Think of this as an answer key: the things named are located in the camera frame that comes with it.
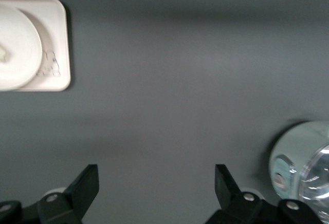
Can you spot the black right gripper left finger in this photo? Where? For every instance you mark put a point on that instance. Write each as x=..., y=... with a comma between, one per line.
x=77, y=193

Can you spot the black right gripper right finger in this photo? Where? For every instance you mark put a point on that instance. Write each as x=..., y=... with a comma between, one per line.
x=231, y=195

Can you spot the round cream plate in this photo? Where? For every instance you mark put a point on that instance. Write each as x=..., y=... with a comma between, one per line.
x=20, y=49

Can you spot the cream rectangular rabbit tray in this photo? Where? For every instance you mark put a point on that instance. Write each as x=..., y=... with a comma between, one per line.
x=60, y=28

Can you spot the pale green electric pot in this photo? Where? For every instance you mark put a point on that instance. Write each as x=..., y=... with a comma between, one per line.
x=285, y=157

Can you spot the glass pot lid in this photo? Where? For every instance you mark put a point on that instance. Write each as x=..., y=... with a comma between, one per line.
x=317, y=175

